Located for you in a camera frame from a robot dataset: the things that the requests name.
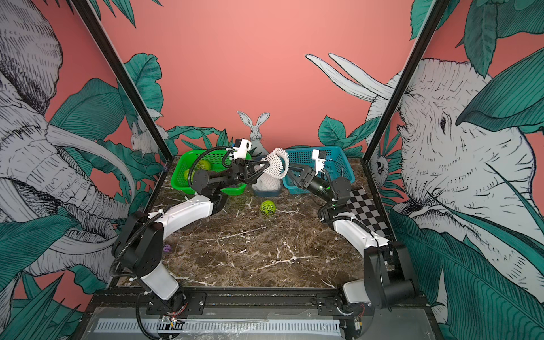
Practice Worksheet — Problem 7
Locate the custard apple with dark spots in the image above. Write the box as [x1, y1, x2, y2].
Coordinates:
[259, 200, 276, 217]

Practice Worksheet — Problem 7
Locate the white foam net sleeve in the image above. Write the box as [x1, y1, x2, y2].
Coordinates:
[262, 148, 290, 179]

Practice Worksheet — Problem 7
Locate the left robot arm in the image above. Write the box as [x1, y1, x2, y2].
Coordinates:
[110, 140, 271, 317]

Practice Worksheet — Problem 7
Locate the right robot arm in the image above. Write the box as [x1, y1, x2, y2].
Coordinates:
[288, 164, 419, 309]

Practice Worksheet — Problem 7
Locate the grey bin of foam nets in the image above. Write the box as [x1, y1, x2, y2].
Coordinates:
[252, 174, 281, 197]

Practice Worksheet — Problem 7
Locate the custard apple green upper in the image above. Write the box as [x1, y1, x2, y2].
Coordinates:
[196, 160, 213, 171]

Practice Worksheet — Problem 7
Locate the custard apple green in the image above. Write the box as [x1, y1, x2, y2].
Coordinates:
[184, 169, 196, 182]
[196, 160, 213, 171]

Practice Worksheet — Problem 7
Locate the custard apple green lower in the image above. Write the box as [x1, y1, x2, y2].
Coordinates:
[184, 169, 196, 182]

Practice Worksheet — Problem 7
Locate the teal plastic basket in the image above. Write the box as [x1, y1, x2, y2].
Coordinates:
[283, 146, 355, 195]

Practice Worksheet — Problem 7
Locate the green plastic basket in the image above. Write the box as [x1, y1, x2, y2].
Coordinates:
[170, 149, 252, 196]

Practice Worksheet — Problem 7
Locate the checkerboard calibration board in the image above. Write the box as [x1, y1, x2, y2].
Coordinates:
[347, 189, 393, 238]

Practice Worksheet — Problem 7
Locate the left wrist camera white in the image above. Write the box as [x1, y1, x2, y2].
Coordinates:
[232, 139, 252, 160]

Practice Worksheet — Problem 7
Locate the black front frame rail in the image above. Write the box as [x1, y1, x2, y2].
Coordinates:
[91, 286, 428, 317]

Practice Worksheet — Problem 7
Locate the white slotted cable duct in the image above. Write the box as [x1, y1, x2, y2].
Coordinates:
[93, 318, 343, 337]

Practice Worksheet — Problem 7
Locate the black frame post right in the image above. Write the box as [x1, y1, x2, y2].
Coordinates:
[361, 0, 449, 166]

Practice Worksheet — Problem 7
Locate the black frame post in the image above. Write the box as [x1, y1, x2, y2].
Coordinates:
[71, 0, 174, 162]
[361, 0, 449, 166]

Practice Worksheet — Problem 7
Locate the black frame post left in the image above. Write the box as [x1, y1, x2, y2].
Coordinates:
[71, 0, 174, 162]

